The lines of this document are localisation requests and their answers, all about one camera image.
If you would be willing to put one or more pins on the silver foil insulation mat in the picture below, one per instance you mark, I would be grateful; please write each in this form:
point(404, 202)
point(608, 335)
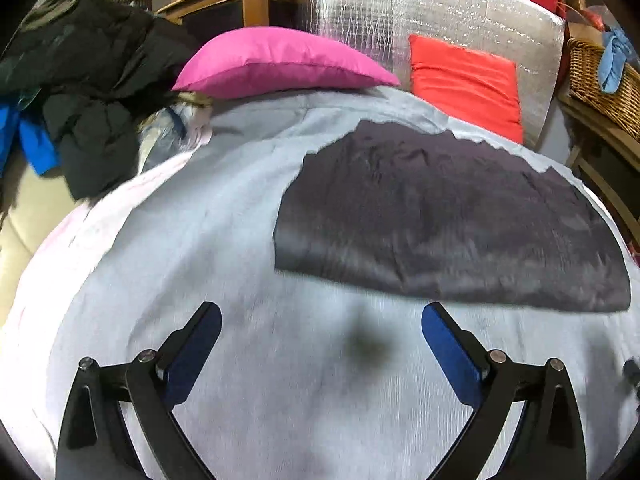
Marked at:
point(450, 5)

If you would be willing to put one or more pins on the crumpled clear plastic bag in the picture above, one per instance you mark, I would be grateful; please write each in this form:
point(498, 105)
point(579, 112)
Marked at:
point(165, 130)

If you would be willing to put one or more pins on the beige fleece garment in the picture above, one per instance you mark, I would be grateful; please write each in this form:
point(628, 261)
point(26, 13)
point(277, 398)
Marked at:
point(50, 0)

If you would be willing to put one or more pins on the woven rattan panel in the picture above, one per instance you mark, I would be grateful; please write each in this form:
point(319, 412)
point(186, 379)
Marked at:
point(127, 0)

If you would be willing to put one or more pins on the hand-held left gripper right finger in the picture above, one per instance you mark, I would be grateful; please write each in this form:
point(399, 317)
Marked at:
point(450, 350)

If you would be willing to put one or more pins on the light blue cloth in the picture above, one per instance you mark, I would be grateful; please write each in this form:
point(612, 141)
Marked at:
point(612, 65)

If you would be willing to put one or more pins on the wooden table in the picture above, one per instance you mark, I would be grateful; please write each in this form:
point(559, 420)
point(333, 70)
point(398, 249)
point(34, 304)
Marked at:
point(600, 130)

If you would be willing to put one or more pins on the dark quilted puffer jacket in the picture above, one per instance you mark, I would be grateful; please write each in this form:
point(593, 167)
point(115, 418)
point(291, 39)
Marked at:
point(440, 220)

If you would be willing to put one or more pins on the grey blanket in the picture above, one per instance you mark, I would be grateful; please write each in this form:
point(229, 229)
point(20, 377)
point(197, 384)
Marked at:
point(200, 235)

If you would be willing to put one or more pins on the large clear plastic bag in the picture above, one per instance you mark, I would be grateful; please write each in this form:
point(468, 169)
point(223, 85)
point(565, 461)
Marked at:
point(595, 15)

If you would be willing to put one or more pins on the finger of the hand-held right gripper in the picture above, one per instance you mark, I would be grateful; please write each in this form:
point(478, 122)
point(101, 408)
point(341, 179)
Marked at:
point(634, 375)

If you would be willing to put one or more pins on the black coat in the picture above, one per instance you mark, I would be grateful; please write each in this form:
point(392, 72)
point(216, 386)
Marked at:
point(100, 60)

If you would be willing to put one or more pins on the cream leather sofa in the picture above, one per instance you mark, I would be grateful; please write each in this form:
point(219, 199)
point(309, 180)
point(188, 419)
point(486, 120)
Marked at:
point(25, 220)

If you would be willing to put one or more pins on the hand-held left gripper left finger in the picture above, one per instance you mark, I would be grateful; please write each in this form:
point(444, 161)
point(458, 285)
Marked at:
point(195, 350)

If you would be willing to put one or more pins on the wicker basket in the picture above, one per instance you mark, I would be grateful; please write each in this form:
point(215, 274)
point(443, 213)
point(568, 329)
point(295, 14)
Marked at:
point(590, 80)

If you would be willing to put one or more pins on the pink pillow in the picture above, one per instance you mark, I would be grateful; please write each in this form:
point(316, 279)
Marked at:
point(275, 60)

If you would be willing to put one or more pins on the blue garment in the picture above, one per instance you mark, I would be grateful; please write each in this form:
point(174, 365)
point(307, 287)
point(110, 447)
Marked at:
point(30, 140)

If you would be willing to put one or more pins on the red pillow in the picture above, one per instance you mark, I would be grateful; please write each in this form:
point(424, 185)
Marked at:
point(465, 85)

